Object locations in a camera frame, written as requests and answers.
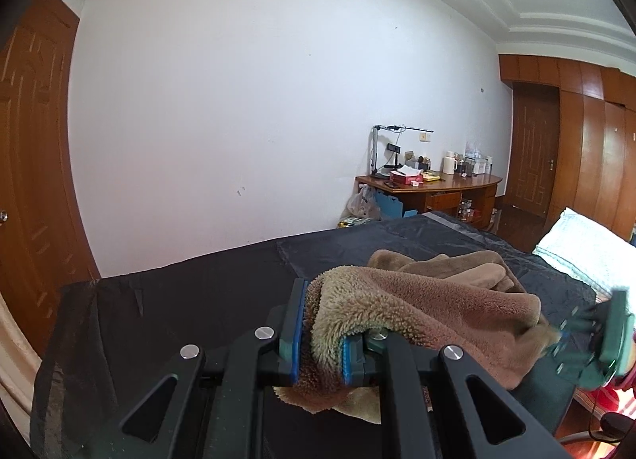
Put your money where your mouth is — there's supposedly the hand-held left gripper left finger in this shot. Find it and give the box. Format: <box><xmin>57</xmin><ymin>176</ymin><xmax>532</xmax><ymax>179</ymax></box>
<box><xmin>99</xmin><ymin>279</ymin><xmax>310</xmax><ymax>459</ymax></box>

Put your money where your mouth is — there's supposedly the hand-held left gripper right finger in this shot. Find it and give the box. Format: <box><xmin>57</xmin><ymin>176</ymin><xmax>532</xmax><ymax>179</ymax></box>
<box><xmin>340</xmin><ymin>331</ymin><xmax>572</xmax><ymax>459</ymax></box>

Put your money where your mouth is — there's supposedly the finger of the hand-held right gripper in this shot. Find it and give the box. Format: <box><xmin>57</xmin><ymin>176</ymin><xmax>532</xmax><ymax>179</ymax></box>
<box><xmin>544</xmin><ymin>338</ymin><xmax>603</xmax><ymax>381</ymax></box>
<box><xmin>559</xmin><ymin>302</ymin><xmax>614</xmax><ymax>340</ymax></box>

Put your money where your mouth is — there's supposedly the brown fleece sweater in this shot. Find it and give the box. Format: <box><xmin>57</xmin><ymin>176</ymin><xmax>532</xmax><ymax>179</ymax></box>
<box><xmin>273</xmin><ymin>249</ymin><xmax>564</xmax><ymax>425</ymax></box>

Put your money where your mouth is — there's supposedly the red pink cloth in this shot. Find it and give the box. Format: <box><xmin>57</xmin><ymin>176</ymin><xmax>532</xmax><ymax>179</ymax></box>
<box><xmin>590</xmin><ymin>373</ymin><xmax>636</xmax><ymax>421</ymax></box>

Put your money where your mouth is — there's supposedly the white pillow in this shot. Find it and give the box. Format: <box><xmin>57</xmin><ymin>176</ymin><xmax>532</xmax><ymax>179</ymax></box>
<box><xmin>532</xmin><ymin>207</ymin><xmax>636</xmax><ymax>301</ymax></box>

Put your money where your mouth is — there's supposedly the black bed sheet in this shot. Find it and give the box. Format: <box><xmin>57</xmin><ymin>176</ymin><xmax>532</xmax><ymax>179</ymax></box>
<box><xmin>30</xmin><ymin>210</ymin><xmax>597</xmax><ymax>459</ymax></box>

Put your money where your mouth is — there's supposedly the plastic bag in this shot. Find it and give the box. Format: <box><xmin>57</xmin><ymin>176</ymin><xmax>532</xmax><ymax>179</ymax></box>
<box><xmin>344</xmin><ymin>184</ymin><xmax>381</xmax><ymax>220</ymax></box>

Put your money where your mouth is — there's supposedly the blue storage box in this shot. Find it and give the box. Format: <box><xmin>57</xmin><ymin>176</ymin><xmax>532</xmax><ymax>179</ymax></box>
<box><xmin>376</xmin><ymin>189</ymin><xmax>419</xmax><ymax>219</ymax></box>

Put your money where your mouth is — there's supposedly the wooden wardrobe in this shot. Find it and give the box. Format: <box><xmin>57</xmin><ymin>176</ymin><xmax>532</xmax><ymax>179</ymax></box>
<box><xmin>498</xmin><ymin>54</ymin><xmax>636</xmax><ymax>243</ymax></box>

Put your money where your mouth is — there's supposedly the wooden desk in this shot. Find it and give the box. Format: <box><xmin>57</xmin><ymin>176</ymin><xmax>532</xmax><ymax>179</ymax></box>
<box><xmin>355</xmin><ymin>171</ymin><xmax>504</xmax><ymax>232</ymax></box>

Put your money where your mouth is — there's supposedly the beige curtain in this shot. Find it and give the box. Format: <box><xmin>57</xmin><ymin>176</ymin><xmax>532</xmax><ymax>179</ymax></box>
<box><xmin>0</xmin><ymin>290</ymin><xmax>47</xmax><ymax>442</ymax></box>

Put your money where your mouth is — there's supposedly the wooden door with round knob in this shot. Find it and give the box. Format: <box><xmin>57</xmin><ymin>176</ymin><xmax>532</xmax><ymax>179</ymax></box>
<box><xmin>0</xmin><ymin>0</ymin><xmax>100</xmax><ymax>355</ymax></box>

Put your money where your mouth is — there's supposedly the wooden door with lever handle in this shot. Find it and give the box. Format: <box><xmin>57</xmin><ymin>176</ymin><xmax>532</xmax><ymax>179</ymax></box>
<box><xmin>504</xmin><ymin>85</ymin><xmax>560</xmax><ymax>217</ymax></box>

